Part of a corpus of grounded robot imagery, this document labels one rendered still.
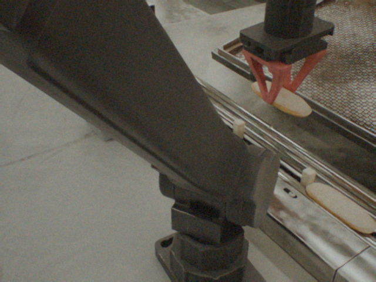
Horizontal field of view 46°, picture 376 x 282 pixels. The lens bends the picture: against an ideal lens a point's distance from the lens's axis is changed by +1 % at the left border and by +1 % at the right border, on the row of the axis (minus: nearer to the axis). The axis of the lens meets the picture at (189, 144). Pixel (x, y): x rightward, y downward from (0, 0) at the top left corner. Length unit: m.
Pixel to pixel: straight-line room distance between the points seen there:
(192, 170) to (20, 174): 0.43
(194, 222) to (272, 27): 0.24
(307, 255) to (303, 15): 0.27
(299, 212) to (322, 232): 0.04
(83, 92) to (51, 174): 0.51
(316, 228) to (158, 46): 0.37
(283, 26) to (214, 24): 0.61
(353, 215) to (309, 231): 0.06
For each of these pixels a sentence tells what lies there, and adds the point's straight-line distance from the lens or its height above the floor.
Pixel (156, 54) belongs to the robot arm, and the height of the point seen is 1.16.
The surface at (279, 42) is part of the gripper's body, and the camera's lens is 0.53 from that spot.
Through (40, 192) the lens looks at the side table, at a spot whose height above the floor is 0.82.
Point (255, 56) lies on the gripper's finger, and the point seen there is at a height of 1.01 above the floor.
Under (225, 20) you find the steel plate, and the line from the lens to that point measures 1.16.
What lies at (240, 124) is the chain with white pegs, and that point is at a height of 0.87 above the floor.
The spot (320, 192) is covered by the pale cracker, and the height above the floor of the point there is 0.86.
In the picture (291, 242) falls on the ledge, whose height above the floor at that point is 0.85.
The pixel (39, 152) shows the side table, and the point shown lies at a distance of 0.73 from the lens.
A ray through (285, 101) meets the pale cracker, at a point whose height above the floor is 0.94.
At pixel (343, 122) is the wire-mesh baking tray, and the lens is 0.67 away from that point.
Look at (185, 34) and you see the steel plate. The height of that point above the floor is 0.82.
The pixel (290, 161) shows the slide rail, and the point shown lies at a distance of 0.65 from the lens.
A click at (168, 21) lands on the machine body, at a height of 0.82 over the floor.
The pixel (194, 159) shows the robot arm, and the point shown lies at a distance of 0.30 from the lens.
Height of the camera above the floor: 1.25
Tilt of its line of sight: 37 degrees down
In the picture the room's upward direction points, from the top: straight up
